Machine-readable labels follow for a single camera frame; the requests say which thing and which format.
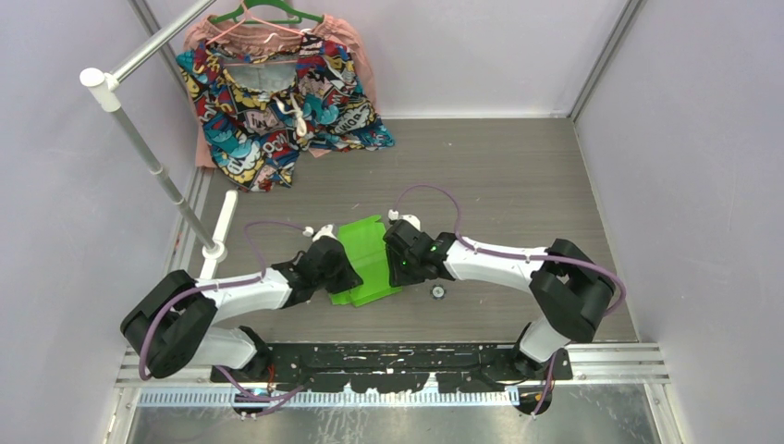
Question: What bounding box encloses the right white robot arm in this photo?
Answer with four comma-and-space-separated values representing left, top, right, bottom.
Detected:
383, 217, 626, 380

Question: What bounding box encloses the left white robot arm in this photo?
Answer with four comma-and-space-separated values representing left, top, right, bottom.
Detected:
120, 234, 363, 382

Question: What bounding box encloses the colorful patterned shirt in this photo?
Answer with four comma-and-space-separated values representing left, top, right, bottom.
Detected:
176, 16, 395, 191

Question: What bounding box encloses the green clothes hanger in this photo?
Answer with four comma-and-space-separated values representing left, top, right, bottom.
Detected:
208, 0, 325, 26

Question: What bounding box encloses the metal clothes rack pole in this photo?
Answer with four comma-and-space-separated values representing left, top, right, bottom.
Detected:
80, 0, 224, 255

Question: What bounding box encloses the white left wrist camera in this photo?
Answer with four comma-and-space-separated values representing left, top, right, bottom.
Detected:
303, 224, 337, 242

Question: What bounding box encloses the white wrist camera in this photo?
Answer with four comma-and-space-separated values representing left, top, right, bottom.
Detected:
387, 209, 422, 231
303, 224, 337, 242

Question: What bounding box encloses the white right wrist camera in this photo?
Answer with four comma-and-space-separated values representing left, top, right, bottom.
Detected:
387, 209, 422, 231

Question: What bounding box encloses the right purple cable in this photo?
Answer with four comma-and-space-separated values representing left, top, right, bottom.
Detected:
398, 183, 632, 418

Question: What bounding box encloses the purple cable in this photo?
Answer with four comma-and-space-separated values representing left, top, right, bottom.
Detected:
398, 183, 632, 418
134, 219, 326, 412

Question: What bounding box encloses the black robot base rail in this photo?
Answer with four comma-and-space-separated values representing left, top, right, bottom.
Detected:
191, 333, 573, 394

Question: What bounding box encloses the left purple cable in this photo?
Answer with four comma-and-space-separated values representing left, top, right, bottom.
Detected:
134, 219, 326, 412

